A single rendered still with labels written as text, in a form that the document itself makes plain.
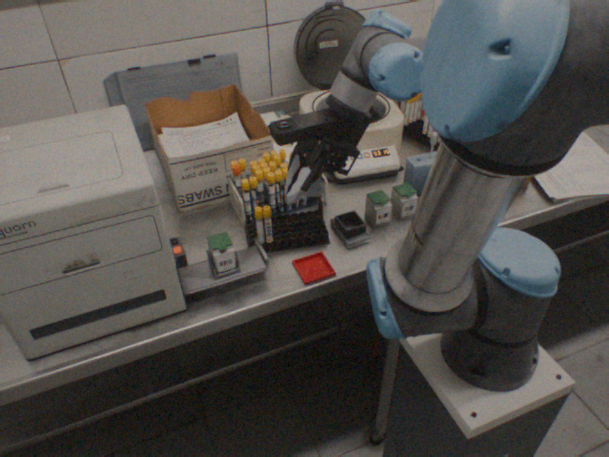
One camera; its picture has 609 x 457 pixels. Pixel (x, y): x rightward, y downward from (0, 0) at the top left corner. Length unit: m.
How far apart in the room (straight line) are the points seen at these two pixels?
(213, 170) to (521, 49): 0.90
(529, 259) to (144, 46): 1.03
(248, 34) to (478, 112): 1.13
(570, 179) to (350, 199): 0.53
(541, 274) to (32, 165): 0.76
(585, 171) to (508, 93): 1.08
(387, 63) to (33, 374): 0.76
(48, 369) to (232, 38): 0.90
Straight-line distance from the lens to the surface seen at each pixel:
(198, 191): 1.20
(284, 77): 1.54
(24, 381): 1.01
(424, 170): 1.20
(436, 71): 0.43
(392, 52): 0.75
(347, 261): 1.07
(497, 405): 0.88
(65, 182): 0.85
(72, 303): 0.94
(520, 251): 0.77
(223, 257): 0.97
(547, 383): 0.93
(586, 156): 1.50
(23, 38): 1.38
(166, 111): 1.40
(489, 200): 0.50
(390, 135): 1.30
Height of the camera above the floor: 1.62
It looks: 41 degrees down
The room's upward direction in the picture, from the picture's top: 1 degrees counter-clockwise
